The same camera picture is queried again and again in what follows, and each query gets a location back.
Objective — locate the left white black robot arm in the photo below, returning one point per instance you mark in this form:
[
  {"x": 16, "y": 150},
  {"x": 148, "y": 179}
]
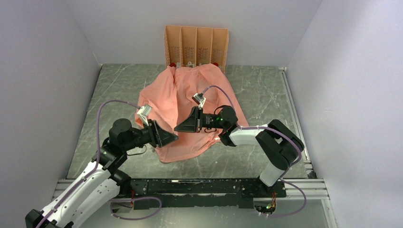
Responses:
[{"x": 101, "y": 180}]

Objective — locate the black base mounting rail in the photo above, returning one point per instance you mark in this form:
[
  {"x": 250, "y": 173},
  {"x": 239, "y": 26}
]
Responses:
[{"x": 188, "y": 193}]

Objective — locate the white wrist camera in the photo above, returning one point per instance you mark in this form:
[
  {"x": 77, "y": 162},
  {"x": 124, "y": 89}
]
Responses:
[
  {"x": 199, "y": 99},
  {"x": 143, "y": 113}
]

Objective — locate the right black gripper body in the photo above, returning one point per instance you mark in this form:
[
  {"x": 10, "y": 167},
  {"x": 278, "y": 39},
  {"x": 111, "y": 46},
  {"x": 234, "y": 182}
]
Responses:
[{"x": 207, "y": 120}]

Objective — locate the orange four-slot file organizer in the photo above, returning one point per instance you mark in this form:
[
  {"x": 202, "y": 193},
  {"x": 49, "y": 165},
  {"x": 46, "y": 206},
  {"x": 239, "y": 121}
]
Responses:
[{"x": 198, "y": 45}]

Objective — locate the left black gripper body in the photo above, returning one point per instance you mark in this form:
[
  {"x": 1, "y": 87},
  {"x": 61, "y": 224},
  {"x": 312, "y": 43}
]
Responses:
[{"x": 147, "y": 134}]

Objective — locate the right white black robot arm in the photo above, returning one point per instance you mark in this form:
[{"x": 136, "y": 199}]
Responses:
[{"x": 280, "y": 145}]

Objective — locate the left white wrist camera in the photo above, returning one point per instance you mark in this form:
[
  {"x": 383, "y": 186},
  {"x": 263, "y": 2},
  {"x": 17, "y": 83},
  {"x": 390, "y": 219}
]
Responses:
[{"x": 143, "y": 113}]

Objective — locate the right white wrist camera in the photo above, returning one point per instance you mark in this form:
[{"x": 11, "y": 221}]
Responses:
[{"x": 199, "y": 99}]

